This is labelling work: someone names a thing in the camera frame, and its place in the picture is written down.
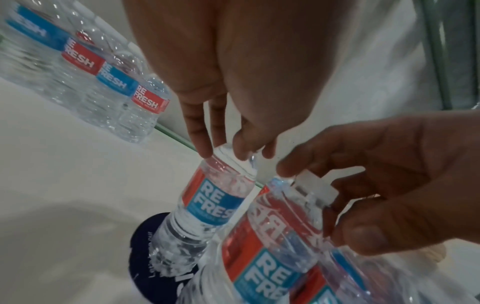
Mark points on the group of water bottles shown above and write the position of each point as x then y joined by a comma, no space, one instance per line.
337,282

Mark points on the person's right hand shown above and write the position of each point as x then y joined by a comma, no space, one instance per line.
412,178

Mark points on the purple round sticker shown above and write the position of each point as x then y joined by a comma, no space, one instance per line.
142,261

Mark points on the neat rows of water bottles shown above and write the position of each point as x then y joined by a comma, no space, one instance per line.
82,59

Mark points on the water bottle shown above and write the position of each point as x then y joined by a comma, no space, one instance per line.
277,237
210,202

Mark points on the white table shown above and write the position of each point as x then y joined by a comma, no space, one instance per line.
56,166

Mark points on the person's left hand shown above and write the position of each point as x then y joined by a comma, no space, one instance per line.
243,44

